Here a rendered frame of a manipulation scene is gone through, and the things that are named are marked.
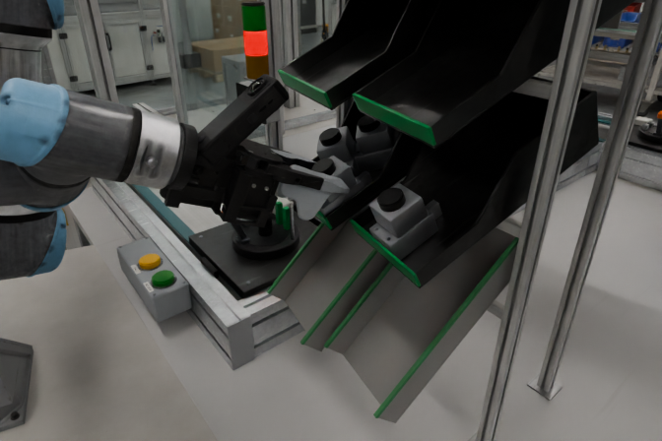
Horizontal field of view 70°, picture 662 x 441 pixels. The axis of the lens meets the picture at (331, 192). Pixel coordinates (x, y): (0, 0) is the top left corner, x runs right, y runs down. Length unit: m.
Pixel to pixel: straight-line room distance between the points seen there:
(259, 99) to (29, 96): 0.20
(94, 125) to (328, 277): 0.43
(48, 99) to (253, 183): 0.21
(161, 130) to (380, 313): 0.40
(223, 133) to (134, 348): 0.57
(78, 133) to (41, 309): 0.72
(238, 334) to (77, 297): 0.43
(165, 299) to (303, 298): 0.28
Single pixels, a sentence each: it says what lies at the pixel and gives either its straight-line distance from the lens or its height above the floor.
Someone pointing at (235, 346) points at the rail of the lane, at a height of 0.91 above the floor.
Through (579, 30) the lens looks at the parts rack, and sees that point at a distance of 0.49.
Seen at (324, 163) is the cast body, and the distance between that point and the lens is 0.59.
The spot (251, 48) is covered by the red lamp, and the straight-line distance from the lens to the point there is 1.06.
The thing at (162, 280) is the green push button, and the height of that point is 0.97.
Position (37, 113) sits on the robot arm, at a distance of 0.46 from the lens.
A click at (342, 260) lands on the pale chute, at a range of 0.75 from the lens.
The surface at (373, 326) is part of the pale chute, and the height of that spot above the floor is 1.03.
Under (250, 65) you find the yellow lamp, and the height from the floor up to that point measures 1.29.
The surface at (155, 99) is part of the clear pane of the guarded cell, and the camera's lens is 2.24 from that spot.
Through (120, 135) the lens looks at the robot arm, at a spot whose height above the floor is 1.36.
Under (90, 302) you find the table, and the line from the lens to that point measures 1.12.
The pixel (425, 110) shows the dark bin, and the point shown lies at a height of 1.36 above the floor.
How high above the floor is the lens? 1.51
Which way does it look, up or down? 27 degrees down
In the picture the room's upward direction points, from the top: straight up
